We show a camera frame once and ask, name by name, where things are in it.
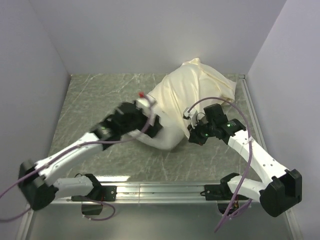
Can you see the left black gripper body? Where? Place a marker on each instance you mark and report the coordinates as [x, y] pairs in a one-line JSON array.
[[140, 120]]

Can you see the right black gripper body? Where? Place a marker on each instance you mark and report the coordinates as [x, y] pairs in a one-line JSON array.
[[202, 131]]

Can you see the white pillow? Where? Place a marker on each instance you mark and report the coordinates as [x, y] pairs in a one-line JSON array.
[[172, 133]]

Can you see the cream pillowcase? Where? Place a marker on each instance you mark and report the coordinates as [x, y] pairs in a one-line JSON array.
[[189, 83]]

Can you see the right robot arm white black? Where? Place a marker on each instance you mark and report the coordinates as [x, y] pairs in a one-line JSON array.
[[234, 134]]

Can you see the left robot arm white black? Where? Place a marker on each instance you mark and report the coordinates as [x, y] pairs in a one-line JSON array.
[[43, 181]]

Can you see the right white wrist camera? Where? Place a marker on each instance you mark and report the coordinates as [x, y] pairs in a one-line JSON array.
[[191, 114]]

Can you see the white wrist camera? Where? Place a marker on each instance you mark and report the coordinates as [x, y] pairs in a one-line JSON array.
[[191, 114], [145, 102]]

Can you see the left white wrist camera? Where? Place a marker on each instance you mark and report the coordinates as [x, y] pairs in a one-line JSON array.
[[145, 102]]

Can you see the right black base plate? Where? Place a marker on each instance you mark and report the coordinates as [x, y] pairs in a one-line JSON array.
[[216, 192]]

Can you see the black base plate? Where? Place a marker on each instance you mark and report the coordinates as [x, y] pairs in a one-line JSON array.
[[216, 192], [107, 193]]

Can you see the aluminium front rail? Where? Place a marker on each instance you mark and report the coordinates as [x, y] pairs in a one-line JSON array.
[[160, 193]]

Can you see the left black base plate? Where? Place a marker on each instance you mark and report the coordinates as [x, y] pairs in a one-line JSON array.
[[107, 193]]

